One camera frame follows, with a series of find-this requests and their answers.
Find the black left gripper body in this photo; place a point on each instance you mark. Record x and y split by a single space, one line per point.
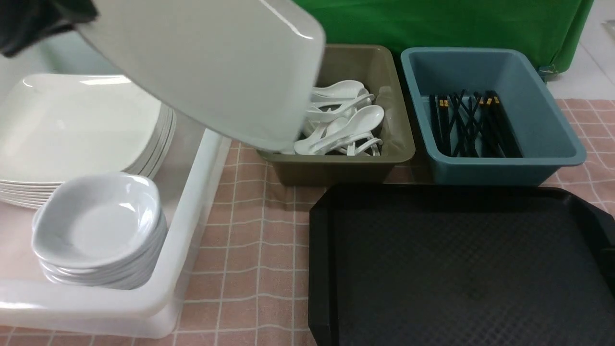
24 23

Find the white square rice plate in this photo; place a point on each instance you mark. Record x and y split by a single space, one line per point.
242 68

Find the top stacked white square plate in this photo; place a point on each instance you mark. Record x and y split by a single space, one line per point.
55 127

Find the stack of white square plates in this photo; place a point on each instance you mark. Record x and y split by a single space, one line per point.
153 144

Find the top stacked white bowl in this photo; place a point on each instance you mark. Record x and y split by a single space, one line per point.
98 220

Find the stack of white bowls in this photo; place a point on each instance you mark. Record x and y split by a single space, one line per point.
128 274

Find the white plastic storage bin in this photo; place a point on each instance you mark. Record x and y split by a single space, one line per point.
187 179

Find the pile of white soup spoons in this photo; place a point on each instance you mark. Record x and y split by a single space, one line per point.
341 117

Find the olive plastic spoon bin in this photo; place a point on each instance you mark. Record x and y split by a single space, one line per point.
374 66

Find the black serving tray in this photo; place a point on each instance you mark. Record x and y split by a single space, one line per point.
436 265

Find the pile of black chopsticks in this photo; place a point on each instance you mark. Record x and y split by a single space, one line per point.
474 125

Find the blue plastic chopstick bin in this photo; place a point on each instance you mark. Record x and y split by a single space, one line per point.
547 140

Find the green backdrop cloth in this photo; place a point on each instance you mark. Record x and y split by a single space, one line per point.
547 32

